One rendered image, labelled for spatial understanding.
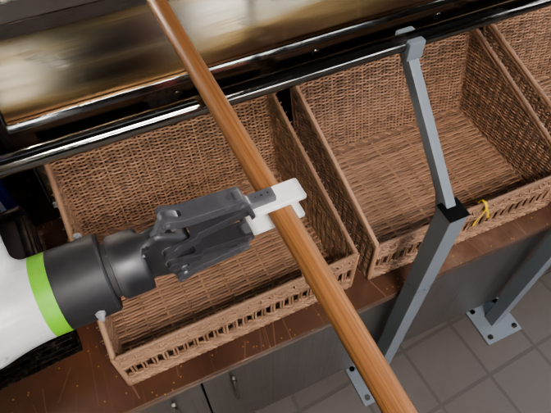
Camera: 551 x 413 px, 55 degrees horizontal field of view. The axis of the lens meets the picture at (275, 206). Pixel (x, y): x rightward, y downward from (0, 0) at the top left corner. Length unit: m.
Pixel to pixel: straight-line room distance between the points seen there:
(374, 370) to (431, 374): 1.33
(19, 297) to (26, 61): 0.66
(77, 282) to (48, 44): 0.67
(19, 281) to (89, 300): 0.07
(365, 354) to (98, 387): 0.79
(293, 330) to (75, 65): 0.73
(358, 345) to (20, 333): 0.34
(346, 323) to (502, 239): 0.94
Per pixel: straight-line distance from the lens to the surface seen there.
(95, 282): 0.58
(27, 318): 0.59
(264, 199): 0.61
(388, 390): 0.54
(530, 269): 1.69
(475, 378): 1.91
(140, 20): 1.16
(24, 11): 1.09
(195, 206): 0.58
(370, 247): 1.21
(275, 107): 1.28
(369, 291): 1.28
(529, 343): 2.02
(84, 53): 1.16
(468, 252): 1.40
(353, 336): 0.55
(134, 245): 0.58
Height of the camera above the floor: 1.71
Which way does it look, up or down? 55 degrees down
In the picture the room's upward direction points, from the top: straight up
